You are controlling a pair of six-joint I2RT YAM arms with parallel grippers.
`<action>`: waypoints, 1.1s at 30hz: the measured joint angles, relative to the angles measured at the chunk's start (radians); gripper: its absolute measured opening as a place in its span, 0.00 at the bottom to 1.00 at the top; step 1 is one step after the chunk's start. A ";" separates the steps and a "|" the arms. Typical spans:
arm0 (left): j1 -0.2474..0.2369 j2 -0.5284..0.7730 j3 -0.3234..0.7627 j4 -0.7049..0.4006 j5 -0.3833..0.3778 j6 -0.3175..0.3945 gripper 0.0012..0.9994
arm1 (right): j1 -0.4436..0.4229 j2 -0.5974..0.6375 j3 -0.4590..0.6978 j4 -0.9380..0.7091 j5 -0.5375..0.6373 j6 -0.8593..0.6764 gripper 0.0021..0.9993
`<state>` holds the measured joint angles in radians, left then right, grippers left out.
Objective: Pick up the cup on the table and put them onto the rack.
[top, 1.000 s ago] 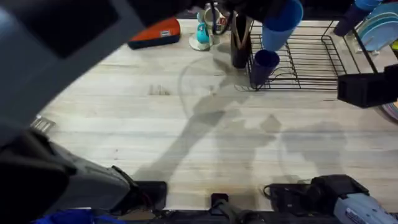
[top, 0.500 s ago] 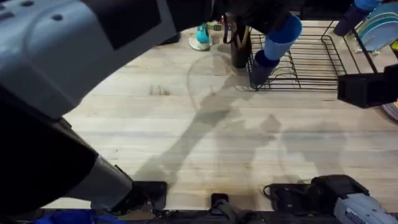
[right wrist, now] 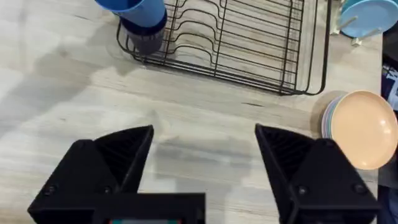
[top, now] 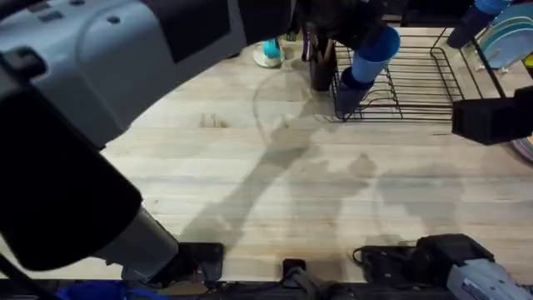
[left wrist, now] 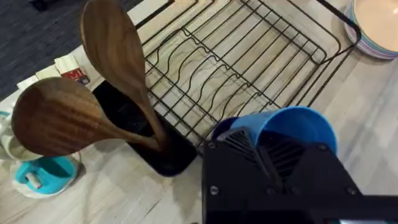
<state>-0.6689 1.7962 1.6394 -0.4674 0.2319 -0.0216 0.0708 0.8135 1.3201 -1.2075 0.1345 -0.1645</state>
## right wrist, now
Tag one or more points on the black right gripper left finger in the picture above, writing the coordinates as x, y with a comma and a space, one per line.
93, 174

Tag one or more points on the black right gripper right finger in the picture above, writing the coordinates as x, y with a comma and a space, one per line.
317, 180

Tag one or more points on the dark navy cup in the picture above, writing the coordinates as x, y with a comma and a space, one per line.
146, 37

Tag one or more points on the small wooden peg rack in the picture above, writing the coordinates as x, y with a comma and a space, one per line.
357, 29

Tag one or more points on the blue cup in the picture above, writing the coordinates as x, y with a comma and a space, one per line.
136, 11

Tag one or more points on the stack of pastel plates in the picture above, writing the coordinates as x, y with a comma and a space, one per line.
326, 119

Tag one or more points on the orange plate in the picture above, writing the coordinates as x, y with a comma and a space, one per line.
363, 130

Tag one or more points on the light blue plate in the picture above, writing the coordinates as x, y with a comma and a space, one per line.
370, 15

